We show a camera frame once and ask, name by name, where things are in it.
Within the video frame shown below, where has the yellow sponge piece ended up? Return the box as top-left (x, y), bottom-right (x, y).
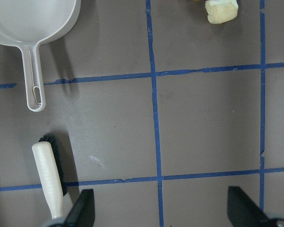
top-left (205, 0), bottom-right (239, 24)

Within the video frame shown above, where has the beige plastic dustpan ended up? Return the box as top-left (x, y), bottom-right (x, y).
top-left (0, 0), bottom-right (81, 112)

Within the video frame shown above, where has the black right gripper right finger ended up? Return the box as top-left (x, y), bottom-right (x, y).
top-left (227, 186), bottom-right (271, 227)

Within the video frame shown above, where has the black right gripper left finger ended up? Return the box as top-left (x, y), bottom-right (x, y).
top-left (62, 189), bottom-right (95, 227)

